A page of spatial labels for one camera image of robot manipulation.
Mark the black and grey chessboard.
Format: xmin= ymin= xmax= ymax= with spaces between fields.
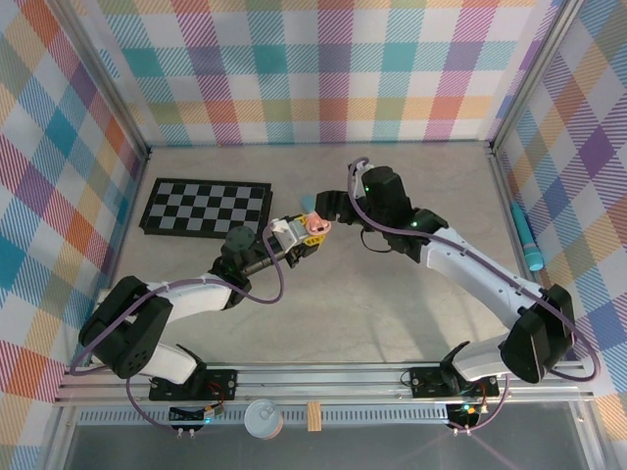
xmin=138 ymin=176 xmax=273 ymax=241

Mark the teal cylindrical tube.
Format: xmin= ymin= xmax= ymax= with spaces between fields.
xmin=511 ymin=203 xmax=545 ymax=273

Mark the silver tin can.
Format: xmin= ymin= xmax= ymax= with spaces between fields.
xmin=244 ymin=399 xmax=284 ymax=441

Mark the slotted metal strip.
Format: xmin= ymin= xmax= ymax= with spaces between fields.
xmin=77 ymin=408 xmax=455 ymax=427

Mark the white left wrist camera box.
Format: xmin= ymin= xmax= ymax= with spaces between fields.
xmin=270 ymin=214 xmax=309 ymax=251

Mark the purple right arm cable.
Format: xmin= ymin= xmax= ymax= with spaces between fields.
xmin=345 ymin=156 xmax=603 ymax=435

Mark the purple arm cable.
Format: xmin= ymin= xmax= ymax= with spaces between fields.
xmin=345 ymin=156 xmax=603 ymax=435
xmin=68 ymin=225 xmax=288 ymax=435

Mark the black looped cable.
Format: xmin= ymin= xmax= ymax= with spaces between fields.
xmin=360 ymin=227 xmax=393 ymax=254

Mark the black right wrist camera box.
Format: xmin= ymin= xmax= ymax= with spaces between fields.
xmin=362 ymin=165 xmax=411 ymax=222

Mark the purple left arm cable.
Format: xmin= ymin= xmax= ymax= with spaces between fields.
xmin=68 ymin=225 xmax=288 ymax=435

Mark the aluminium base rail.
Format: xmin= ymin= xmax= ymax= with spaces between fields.
xmin=53 ymin=364 xmax=597 ymax=407

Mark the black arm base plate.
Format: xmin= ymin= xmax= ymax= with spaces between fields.
xmin=409 ymin=365 xmax=501 ymax=399
xmin=148 ymin=369 xmax=239 ymax=401

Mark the small controller board with wires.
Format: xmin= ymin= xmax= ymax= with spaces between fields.
xmin=448 ymin=401 xmax=491 ymax=431
xmin=169 ymin=401 xmax=227 ymax=426

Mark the aluminium frame post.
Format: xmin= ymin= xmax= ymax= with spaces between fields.
xmin=62 ymin=0 xmax=152 ymax=165
xmin=487 ymin=0 xmax=587 ymax=156

